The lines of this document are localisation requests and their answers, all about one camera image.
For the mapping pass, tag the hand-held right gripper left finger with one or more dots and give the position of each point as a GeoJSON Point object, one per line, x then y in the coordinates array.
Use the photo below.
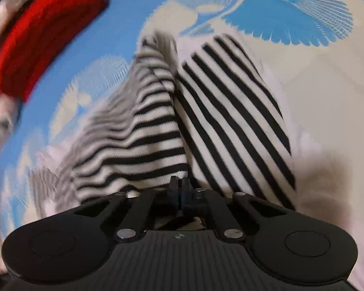
{"type": "Point", "coordinates": [173, 192]}

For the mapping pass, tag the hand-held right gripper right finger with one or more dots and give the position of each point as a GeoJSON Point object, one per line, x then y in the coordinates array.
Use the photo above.
{"type": "Point", "coordinates": [188, 194]}

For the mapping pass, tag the striped white hooded top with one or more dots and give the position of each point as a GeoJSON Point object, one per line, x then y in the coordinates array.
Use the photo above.
{"type": "Point", "coordinates": [230, 112]}

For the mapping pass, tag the blue white patterned bed sheet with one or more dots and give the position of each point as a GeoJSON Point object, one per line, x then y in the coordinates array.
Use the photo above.
{"type": "Point", "coordinates": [291, 30]}

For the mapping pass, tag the red folded blanket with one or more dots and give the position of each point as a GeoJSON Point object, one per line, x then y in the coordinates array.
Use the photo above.
{"type": "Point", "coordinates": [42, 36]}

